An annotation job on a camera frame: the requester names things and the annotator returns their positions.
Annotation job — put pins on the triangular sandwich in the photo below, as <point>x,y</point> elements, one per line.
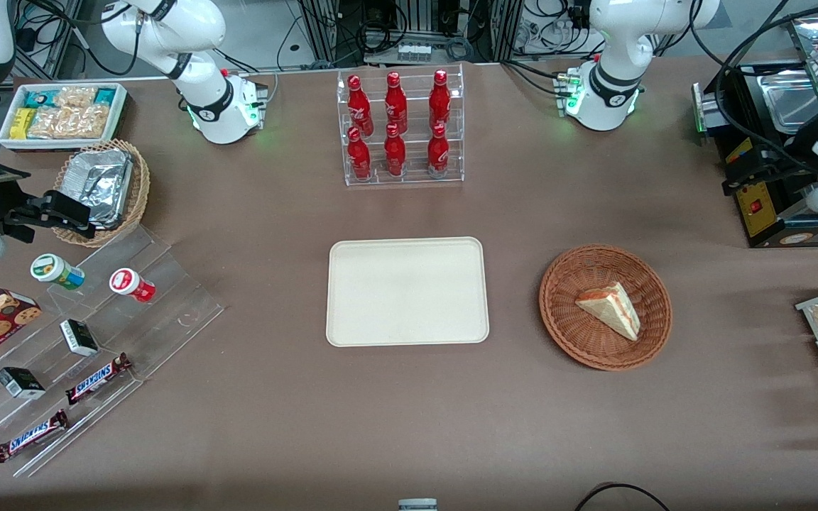
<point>615,309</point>

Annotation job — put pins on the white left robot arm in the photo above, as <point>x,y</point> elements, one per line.
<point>615,71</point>

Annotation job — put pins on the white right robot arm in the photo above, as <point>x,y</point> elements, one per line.
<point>203,28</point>

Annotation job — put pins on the oval tan wicker basket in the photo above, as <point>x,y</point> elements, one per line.
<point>138,191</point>

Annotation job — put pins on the round brown wicker basket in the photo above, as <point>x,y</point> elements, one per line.
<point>586,333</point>

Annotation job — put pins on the cream rectangular tray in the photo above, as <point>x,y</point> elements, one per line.
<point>407,292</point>

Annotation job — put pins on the black countertop machine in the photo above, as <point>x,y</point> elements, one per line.
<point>771,213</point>

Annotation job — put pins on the silver foil container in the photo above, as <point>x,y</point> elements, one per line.
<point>100,184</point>

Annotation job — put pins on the green lidded snack cup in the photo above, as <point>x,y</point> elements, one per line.
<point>54,270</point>

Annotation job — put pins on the yellow snack packet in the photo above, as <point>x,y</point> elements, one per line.
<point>22,123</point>

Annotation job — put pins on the clear bag of cookies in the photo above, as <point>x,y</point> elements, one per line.
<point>68,122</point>
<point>75,96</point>

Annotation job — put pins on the red lidded snack cup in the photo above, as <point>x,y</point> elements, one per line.
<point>131,284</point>

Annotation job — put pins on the teal snack packet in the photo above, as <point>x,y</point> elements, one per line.
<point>105,96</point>
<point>40,98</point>

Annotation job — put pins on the small black white box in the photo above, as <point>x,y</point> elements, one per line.
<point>79,337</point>
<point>20,382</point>

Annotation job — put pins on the white rectangular snack bin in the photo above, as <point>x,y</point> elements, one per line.
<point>119,106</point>

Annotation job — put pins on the clear acrylic stepped display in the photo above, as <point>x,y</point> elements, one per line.
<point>167,312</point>

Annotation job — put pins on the Snickers chocolate bar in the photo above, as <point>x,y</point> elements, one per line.
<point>98,378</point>
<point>30,435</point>

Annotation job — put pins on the red soda bottle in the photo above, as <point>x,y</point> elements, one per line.
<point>395,103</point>
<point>358,103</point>
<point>438,150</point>
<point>358,156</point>
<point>395,152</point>
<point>440,99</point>

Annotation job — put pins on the clear acrylic bottle rack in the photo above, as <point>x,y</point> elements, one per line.
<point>403,174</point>

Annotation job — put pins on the white power strip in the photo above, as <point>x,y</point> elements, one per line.
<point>413,51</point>

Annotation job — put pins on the small grey white object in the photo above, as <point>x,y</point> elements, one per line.
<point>417,504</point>

